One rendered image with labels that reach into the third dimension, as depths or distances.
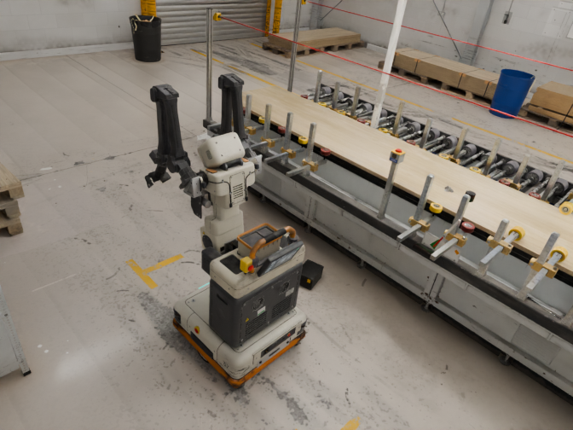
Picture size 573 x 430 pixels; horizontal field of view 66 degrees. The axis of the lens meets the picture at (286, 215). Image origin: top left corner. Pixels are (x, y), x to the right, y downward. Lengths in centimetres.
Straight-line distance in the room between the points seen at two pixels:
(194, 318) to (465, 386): 180
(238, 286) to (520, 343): 198
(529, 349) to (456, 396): 59
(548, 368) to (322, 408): 150
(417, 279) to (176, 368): 186
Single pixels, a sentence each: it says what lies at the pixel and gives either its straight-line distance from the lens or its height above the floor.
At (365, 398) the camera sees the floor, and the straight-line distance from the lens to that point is 297.
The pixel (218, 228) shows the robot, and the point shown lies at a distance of 257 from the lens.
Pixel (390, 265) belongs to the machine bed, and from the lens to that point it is 364.
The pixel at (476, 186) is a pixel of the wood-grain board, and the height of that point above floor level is 90.
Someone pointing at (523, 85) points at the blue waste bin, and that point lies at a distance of 839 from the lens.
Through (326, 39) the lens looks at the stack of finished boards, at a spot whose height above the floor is 29.
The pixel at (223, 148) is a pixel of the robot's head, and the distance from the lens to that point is 238.
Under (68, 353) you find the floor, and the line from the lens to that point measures 318.
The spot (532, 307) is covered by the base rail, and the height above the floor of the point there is 70.
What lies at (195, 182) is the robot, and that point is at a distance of 234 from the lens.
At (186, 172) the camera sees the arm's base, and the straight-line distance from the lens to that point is 237.
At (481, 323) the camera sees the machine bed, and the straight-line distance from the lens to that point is 347.
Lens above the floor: 237
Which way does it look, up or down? 33 degrees down
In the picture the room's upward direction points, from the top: 7 degrees clockwise
